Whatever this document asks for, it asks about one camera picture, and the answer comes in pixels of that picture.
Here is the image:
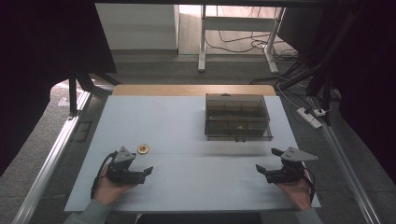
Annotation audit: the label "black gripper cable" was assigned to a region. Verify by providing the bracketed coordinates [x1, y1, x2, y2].
[300, 167, 318, 203]
[90, 150, 120, 200]

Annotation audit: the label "white cabinet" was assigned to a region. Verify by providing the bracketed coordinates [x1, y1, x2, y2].
[94, 3, 180, 51]

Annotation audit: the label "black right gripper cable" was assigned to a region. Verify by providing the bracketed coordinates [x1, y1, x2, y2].
[300, 167, 318, 203]

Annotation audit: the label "person's right hand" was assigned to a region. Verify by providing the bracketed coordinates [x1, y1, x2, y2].
[275, 169, 314, 212]

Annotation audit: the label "black floor cables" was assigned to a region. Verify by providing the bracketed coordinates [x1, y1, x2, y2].
[204, 6, 312, 87]

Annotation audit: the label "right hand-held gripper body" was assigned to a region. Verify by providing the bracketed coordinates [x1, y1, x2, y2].
[265, 147, 319, 185]

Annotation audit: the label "white desk frame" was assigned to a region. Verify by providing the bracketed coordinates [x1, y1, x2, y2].
[197, 4, 287, 75]

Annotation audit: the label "black curtain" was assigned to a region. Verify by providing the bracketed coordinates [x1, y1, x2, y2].
[276, 6, 396, 185]
[0, 0, 118, 176]

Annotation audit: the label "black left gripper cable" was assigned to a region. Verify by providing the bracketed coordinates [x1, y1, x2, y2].
[90, 150, 120, 200]

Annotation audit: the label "white power strip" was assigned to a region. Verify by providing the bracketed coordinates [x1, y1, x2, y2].
[295, 106, 323, 130]

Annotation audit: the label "black metal stand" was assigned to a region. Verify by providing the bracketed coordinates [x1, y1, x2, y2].
[275, 8, 363, 127]
[68, 73, 120, 118]

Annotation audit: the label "person's left hand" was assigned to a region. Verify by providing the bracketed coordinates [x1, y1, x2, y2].
[92, 163, 138, 207]

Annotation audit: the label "smoky transparent drawer box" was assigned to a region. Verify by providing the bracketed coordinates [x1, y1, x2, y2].
[204, 92, 275, 143]

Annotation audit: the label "aluminium rail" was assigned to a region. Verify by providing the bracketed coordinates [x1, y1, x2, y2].
[307, 96, 382, 224]
[11, 90, 92, 224]

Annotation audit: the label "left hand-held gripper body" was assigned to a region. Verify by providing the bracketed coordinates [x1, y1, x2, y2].
[106, 146, 148, 185]

